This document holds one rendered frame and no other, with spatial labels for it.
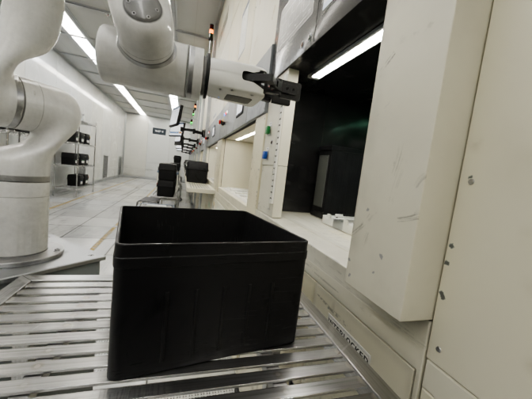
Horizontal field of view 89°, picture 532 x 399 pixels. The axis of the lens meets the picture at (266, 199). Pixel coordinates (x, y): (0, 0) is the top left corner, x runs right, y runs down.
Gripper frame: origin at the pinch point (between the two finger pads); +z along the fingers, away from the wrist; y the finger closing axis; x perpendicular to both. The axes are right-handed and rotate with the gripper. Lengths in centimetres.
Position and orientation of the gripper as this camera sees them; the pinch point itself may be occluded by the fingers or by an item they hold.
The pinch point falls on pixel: (286, 93)
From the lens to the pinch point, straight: 56.5
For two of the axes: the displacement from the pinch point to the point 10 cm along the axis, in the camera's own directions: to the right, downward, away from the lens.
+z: 9.5, 0.8, 3.1
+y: 3.0, 1.3, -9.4
